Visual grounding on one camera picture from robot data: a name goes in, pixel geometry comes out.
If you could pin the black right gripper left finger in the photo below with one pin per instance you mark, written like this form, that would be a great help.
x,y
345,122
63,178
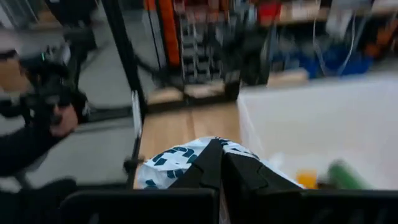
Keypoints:
x,y
205,174

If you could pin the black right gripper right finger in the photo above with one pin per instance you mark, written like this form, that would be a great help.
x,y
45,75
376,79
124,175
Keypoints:
x,y
248,177

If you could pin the white pouch teal print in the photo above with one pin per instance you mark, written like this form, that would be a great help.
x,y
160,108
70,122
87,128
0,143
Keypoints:
x,y
174,161

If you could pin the orange pill bottle white cap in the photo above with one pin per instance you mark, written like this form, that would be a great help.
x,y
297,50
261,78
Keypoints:
x,y
306,180

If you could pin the green bandage roll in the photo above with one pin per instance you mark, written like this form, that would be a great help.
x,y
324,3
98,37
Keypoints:
x,y
345,177

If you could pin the person's forearm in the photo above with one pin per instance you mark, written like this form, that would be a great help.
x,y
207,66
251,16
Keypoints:
x,y
25,149

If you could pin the white perforated plastic basket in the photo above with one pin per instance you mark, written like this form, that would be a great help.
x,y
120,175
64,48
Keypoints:
x,y
326,124

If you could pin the blue storage bin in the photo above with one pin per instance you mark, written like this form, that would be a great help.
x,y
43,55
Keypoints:
x,y
357,63

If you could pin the person's hand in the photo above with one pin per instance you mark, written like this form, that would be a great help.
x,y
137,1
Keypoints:
x,y
65,121

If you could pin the red box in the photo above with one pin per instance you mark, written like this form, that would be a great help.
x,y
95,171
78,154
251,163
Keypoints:
x,y
269,14

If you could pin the black metal table frame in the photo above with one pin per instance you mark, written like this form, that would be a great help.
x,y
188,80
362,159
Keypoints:
x,y
124,56

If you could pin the orange vertical post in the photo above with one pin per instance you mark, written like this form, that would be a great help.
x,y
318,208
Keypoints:
x,y
169,31

